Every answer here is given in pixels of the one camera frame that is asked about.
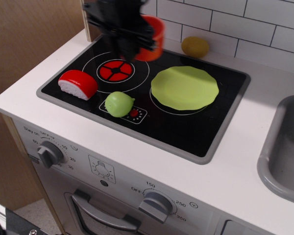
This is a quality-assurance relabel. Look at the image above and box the green plastic plate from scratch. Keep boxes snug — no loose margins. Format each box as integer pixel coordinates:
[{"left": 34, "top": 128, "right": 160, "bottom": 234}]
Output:
[{"left": 151, "top": 66, "right": 219, "bottom": 111}]

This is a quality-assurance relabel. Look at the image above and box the red white toy sushi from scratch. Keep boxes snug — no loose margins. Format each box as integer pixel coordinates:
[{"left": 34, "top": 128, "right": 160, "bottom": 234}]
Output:
[{"left": 58, "top": 70, "right": 98, "bottom": 100}]

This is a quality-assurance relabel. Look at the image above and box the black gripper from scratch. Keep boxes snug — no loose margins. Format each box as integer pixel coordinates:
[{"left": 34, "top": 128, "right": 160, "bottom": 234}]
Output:
[{"left": 83, "top": 0, "right": 147, "bottom": 61}]

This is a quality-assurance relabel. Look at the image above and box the grey oven door handle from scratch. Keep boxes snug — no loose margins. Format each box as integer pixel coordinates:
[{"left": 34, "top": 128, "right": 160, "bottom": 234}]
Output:
[{"left": 71, "top": 190, "right": 141, "bottom": 233}]

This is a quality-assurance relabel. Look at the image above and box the black toy stovetop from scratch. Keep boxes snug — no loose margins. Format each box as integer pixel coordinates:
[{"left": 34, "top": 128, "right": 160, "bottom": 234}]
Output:
[{"left": 37, "top": 39, "right": 250, "bottom": 165}]

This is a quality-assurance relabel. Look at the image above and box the grey toy sink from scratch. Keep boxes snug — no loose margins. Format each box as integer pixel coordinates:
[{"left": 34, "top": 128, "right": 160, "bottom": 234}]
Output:
[{"left": 257, "top": 95, "right": 294, "bottom": 202}]

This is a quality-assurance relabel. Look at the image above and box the red stove button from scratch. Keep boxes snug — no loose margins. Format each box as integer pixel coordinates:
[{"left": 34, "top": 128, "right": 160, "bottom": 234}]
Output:
[{"left": 129, "top": 109, "right": 139, "bottom": 118}]

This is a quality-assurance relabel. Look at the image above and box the green toy pear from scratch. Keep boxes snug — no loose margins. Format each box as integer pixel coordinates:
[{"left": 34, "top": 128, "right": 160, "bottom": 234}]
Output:
[{"left": 104, "top": 91, "right": 135, "bottom": 118}]

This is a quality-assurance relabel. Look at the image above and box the grey timer knob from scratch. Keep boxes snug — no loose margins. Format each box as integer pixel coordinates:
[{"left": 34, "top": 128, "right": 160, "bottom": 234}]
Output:
[{"left": 37, "top": 141, "right": 64, "bottom": 168}]

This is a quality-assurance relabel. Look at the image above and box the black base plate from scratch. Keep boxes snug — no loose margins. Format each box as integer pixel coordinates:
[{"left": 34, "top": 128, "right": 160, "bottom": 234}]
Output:
[{"left": 0, "top": 209, "right": 48, "bottom": 235}]

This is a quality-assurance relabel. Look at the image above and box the red plastic cup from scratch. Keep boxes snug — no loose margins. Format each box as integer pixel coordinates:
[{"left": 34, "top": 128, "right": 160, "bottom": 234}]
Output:
[{"left": 124, "top": 15, "right": 165, "bottom": 62}]

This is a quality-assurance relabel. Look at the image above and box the yellow toy potato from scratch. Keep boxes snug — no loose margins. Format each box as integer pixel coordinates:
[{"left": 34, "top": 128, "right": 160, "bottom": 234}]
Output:
[{"left": 181, "top": 36, "right": 209, "bottom": 58}]

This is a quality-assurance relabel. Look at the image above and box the grey oven temperature knob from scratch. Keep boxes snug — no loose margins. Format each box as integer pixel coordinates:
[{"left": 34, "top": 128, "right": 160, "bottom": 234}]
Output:
[{"left": 138, "top": 191, "right": 173, "bottom": 224}]

